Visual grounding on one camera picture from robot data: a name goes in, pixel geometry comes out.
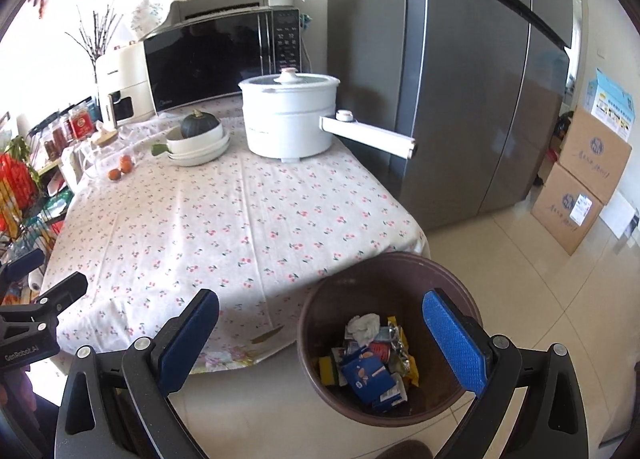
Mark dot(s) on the cherry print tablecloth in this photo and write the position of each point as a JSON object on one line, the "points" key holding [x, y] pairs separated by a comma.
{"points": [[225, 219]]}

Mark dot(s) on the brown trash bin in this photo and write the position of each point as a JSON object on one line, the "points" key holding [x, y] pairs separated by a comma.
{"points": [[450, 404]]}

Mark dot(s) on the stack of white dishes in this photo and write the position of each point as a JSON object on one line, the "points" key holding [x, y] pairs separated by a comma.
{"points": [[200, 151]]}

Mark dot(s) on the blue snack box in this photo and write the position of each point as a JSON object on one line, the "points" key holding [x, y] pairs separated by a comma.
{"points": [[367, 374]]}

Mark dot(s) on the green pumpkin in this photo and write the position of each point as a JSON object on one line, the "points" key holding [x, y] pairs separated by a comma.
{"points": [[199, 126]]}

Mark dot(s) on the red hanging decoration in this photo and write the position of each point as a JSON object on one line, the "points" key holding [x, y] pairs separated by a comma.
{"points": [[17, 184]]}

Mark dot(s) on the cream paper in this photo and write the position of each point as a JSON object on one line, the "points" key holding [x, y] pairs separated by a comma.
{"points": [[365, 326]]}

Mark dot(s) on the white electric pot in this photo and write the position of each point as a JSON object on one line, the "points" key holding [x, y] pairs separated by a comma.
{"points": [[285, 124]]}

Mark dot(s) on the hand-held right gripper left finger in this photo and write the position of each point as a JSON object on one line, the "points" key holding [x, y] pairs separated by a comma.
{"points": [[190, 339]]}

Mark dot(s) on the red can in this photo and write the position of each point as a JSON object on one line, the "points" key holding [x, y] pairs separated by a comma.
{"points": [[382, 346]]}

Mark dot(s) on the tissue box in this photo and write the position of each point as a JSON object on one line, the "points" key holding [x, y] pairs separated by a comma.
{"points": [[104, 135]]}

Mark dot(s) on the black microwave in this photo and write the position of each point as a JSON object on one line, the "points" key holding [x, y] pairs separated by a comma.
{"points": [[210, 59]]}

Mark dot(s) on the red label jar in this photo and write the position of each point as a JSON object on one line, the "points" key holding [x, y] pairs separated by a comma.
{"points": [[80, 125]]}

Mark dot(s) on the blue white printed carton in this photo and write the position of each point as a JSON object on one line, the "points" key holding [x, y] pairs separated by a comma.
{"points": [[612, 106]]}

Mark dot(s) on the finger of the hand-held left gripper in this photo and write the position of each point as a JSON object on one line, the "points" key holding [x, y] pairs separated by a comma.
{"points": [[65, 291], [25, 261]]}

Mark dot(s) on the small blue white carton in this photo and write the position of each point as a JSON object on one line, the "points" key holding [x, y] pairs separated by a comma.
{"points": [[392, 396]]}

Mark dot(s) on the white countertop appliance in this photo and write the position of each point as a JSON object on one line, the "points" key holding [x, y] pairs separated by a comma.
{"points": [[125, 84]]}

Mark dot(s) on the grey refrigerator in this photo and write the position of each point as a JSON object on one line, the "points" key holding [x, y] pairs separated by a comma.
{"points": [[450, 89]]}

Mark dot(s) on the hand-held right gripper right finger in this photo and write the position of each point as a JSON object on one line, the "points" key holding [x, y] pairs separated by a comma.
{"points": [[452, 339]]}

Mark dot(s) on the person's left forearm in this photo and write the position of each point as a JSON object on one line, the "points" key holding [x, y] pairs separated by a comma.
{"points": [[15, 391]]}

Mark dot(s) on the tangerine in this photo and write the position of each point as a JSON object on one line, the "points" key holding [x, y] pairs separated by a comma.
{"points": [[126, 163], [115, 174]]}

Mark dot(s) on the clear plastic jug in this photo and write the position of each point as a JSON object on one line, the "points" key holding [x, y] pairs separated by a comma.
{"points": [[80, 166]]}

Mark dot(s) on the bare twig decoration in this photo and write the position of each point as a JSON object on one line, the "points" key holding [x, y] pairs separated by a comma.
{"points": [[97, 39]]}

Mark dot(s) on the yellow wrapper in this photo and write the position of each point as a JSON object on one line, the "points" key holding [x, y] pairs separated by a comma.
{"points": [[411, 369]]}

